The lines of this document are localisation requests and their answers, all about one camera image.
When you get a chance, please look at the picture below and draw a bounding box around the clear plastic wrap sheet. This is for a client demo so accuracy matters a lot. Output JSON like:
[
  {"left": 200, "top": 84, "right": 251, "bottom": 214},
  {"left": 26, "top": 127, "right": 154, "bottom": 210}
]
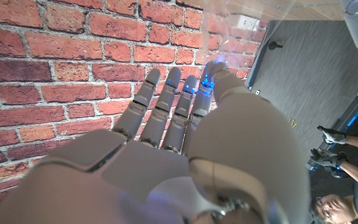
[{"left": 197, "top": 0, "right": 298, "bottom": 70}]

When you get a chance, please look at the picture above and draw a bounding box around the gloved person right hand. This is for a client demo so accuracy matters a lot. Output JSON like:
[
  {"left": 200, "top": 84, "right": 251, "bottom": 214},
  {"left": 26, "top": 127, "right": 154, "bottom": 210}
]
[{"left": 310, "top": 148, "right": 349, "bottom": 170}]

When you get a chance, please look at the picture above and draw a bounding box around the gloved person left hand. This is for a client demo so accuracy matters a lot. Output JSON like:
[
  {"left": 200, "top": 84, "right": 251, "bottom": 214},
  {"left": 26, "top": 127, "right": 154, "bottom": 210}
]
[{"left": 317, "top": 125, "right": 348, "bottom": 146}]

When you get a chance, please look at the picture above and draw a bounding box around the red brick printed backdrop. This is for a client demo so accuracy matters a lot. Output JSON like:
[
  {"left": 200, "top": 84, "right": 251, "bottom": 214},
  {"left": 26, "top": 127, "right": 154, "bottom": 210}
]
[{"left": 0, "top": 0, "right": 270, "bottom": 224}]

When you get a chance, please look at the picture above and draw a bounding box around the person head with glasses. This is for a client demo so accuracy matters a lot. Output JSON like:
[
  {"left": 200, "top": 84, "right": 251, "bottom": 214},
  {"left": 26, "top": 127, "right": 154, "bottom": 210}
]
[{"left": 309, "top": 194, "right": 358, "bottom": 224}]

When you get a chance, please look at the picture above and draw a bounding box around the white power outlet box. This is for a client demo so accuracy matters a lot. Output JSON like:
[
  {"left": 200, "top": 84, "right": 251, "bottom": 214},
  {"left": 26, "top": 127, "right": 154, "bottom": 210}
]
[{"left": 228, "top": 14, "right": 260, "bottom": 32}]

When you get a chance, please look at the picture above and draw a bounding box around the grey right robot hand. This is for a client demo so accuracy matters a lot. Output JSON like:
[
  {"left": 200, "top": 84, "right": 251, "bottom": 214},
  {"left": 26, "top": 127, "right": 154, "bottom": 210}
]
[{"left": 0, "top": 60, "right": 311, "bottom": 224}]

